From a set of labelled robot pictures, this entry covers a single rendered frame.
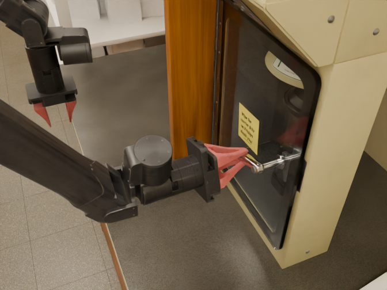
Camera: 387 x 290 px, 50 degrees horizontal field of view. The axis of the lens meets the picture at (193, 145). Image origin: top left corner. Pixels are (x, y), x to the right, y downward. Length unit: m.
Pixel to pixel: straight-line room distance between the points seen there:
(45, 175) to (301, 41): 0.35
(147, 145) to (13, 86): 2.80
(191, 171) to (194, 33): 0.32
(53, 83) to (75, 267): 1.28
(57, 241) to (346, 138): 1.72
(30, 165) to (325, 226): 0.56
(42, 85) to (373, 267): 0.78
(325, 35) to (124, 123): 0.80
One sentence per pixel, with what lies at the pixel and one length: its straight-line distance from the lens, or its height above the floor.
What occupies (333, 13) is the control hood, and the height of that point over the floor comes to 1.48.
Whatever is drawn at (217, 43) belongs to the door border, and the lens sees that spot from 0.84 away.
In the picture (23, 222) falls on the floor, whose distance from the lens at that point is 2.31.
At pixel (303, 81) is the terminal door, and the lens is 0.60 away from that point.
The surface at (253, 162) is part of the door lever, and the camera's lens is 0.70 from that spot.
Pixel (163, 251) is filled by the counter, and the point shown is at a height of 0.94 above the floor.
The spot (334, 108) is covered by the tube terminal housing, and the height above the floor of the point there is 1.34.
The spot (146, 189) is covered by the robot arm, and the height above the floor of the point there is 1.20.
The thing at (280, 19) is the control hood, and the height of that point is 1.49.
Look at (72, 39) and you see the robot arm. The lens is 0.88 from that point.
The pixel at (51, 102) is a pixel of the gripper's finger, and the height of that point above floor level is 1.17.
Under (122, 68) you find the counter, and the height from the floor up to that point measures 0.94.
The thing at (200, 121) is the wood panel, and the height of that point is 1.06.
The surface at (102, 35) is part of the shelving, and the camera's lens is 1.76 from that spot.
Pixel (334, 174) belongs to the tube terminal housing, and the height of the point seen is 1.19.
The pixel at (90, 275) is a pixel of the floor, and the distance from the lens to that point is 2.02.
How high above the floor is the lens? 1.68
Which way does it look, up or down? 41 degrees down
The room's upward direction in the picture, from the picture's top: straight up
